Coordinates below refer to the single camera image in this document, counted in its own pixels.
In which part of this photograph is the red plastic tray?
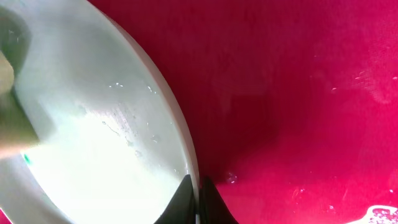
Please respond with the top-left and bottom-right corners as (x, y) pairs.
(88, 0), (397, 223)

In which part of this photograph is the yellow green sponge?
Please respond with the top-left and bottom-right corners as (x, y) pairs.
(1, 52), (39, 159)

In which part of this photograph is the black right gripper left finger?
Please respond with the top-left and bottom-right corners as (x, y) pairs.
(154, 174), (196, 224)

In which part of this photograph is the white plate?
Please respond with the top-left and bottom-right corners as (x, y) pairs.
(1, 0), (198, 223)

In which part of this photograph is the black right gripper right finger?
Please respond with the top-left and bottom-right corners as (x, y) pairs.
(199, 177), (238, 224)

